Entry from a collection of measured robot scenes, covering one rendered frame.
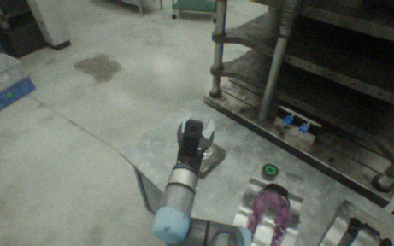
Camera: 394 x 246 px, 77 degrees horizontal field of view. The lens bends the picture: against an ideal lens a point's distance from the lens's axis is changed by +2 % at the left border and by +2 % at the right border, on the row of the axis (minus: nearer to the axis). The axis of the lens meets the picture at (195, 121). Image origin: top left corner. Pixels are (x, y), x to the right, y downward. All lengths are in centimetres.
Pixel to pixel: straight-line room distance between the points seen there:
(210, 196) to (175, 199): 78
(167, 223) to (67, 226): 186
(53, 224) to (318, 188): 197
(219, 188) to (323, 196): 54
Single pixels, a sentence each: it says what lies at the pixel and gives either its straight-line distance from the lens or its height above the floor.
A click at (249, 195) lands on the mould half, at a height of 88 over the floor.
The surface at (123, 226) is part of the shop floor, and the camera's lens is 222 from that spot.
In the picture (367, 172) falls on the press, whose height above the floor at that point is 79.
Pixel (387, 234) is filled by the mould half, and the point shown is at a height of 86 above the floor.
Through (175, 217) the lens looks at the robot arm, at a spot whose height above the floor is 147.
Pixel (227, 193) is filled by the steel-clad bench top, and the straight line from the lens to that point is 136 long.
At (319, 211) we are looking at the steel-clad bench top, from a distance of 144.
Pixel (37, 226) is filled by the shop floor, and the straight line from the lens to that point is 248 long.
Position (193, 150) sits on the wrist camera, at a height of 149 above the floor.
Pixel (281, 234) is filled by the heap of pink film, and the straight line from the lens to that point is 120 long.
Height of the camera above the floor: 197
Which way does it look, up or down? 44 degrees down
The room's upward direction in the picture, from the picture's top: straight up
